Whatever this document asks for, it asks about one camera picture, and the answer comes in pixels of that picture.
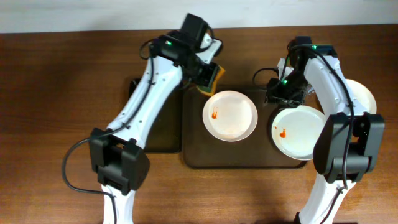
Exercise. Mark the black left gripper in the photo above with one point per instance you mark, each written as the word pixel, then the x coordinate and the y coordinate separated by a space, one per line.
pixel 206 75

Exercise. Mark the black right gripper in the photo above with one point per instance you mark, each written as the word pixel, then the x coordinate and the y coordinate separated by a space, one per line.
pixel 283 98

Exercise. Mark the yellow green sponge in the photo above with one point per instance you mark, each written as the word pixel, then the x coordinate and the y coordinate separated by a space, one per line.
pixel 216 81

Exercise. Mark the white plate with sauce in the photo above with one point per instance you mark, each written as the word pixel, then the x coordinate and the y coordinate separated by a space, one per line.
pixel 230 116

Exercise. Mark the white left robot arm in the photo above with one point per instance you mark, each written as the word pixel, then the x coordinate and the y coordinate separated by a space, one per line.
pixel 117 152

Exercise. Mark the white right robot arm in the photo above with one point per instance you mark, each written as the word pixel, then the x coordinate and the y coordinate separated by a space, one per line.
pixel 349 142

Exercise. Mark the black water tub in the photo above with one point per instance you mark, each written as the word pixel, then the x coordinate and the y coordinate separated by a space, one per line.
pixel 166 131

